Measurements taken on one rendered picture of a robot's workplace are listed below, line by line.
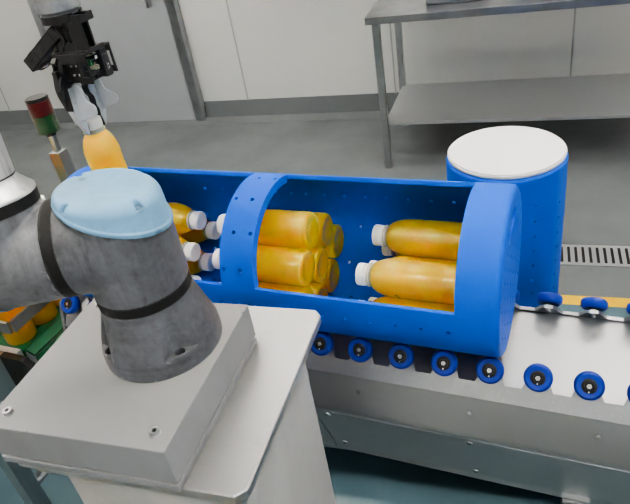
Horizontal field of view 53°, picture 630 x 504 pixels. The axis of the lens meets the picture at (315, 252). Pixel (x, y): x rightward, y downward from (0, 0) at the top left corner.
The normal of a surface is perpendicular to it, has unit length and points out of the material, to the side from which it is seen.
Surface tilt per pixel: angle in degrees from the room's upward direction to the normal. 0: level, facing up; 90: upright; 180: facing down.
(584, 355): 0
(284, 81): 90
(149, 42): 90
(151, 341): 73
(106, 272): 95
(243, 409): 0
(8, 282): 88
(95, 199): 7
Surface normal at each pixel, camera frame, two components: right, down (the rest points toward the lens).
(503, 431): -0.40, 0.25
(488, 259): -0.38, -0.11
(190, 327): 0.69, -0.03
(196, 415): 0.95, 0.04
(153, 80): -0.28, 0.56
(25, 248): 0.00, 0.00
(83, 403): -0.16, -0.82
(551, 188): 0.52, 0.40
